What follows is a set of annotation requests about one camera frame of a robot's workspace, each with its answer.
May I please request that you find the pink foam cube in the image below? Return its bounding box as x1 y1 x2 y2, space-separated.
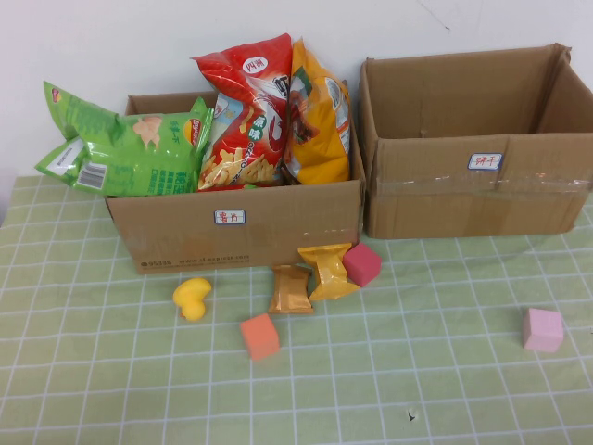
522 307 565 353

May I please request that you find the green checkered tablecloth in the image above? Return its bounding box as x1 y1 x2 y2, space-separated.
0 174 593 445

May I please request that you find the magenta foam cube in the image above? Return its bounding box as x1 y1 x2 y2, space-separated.
341 243 384 288

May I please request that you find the red shrimp stick bag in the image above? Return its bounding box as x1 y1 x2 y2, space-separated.
190 32 294 192

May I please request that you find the taped plain cardboard box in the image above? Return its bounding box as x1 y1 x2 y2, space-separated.
359 43 593 241

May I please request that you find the cardboard box printed 95338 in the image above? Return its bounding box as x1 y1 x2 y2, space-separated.
104 91 367 275

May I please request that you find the pale blue snack bag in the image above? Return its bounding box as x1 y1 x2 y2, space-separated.
213 91 246 140

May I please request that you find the yellow rubber duck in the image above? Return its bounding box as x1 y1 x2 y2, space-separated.
171 276 214 322

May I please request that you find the orange foam cube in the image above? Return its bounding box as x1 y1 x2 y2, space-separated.
239 312 282 362

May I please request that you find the green Lay's chip bag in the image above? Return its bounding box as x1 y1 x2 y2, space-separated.
76 95 215 198

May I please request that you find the yellow snack packet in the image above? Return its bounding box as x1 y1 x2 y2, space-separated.
296 242 361 302

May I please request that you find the yellow chip bag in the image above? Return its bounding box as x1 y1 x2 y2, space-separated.
280 37 352 186

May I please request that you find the green chip bag white label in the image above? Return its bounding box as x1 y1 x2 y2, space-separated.
32 80 120 189

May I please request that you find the white label red handwriting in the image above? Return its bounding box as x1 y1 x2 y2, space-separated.
213 209 246 227
466 152 504 172

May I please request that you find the gold snack packet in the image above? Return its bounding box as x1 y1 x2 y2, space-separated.
267 263 314 316

